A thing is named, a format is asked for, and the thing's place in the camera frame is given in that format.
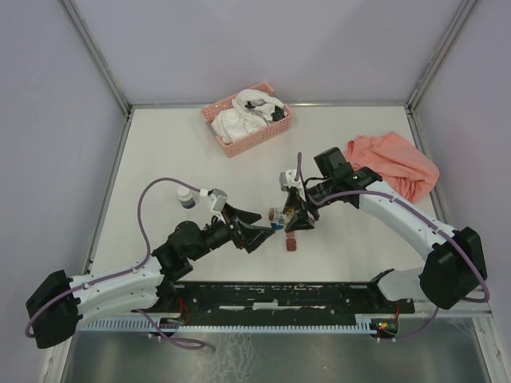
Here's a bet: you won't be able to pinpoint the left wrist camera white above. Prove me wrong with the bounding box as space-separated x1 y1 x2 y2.
200 188 228 219

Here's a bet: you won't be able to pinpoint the glass pill bottle yellow pills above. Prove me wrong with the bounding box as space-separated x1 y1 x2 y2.
267 207 295 226

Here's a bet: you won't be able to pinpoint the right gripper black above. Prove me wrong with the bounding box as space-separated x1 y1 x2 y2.
281 178 337 232

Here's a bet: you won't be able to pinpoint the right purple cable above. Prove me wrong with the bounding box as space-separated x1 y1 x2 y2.
295 152 492 343

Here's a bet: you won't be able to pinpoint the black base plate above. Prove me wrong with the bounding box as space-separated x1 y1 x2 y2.
147 282 415 327

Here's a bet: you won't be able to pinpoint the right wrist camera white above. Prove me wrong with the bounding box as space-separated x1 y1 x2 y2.
279 168 307 201

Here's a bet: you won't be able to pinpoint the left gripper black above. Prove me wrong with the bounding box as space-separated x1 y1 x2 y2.
189 202 275 261

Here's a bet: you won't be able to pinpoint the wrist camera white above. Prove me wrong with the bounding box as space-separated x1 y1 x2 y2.
200 188 228 219
279 168 307 201

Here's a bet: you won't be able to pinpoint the white cloth in basket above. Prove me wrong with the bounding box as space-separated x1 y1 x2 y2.
212 89 289 144

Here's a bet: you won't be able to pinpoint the pink shirt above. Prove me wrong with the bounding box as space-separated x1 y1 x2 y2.
344 132 440 203

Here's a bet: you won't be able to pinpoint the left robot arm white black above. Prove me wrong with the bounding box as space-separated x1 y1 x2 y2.
25 204 275 349

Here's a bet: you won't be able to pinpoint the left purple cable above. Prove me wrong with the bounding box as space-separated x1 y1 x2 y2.
24 178 208 351

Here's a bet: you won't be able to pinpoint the red pill box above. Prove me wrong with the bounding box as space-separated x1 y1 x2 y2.
285 232 297 252

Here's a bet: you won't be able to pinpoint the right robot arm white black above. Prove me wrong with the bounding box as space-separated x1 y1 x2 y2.
279 148 490 312

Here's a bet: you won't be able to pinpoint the white bottle cap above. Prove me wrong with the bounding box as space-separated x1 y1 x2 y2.
176 186 196 209

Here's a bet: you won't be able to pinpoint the white cable duct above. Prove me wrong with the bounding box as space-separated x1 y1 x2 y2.
80 316 376 334

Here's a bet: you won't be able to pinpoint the purple cable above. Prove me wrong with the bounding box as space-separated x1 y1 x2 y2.
24 178 208 351
295 152 492 343

